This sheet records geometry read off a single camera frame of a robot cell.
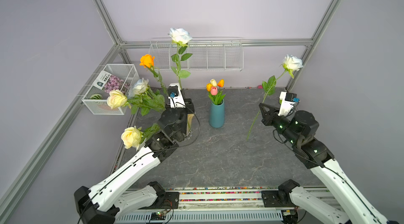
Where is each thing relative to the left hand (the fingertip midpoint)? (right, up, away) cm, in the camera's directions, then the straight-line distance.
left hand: (184, 90), depth 63 cm
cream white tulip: (+13, +6, +18) cm, 23 cm away
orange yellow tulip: (+17, +6, +19) cm, 26 cm away
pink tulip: (+13, +1, +12) cm, 18 cm away
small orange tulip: (+10, +3, +15) cm, 19 cm away
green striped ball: (-41, -2, +8) cm, 42 cm away
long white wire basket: (+10, +26, +36) cm, 46 cm away
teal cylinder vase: (+15, -12, +26) cm, 32 cm away
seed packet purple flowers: (-38, +5, +11) cm, 40 cm away
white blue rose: (-21, -2, +6) cm, 22 cm away
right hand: (+31, -5, +2) cm, 32 cm away
